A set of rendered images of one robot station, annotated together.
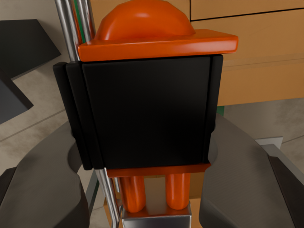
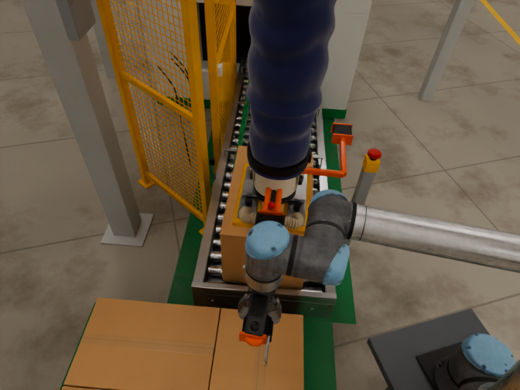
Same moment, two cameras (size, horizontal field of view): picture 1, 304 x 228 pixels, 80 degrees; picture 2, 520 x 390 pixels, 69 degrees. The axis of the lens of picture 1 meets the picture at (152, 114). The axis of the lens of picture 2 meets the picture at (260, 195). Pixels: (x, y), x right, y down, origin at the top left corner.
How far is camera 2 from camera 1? 0.98 m
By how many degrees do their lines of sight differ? 15
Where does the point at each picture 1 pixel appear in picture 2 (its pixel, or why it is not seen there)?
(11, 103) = (382, 346)
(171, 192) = not seen: hidden behind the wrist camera
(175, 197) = not seen: hidden behind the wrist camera
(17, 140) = (449, 303)
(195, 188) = (236, 241)
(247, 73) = (158, 334)
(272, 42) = (131, 360)
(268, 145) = (121, 234)
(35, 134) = (422, 308)
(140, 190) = not seen: hidden behind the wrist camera
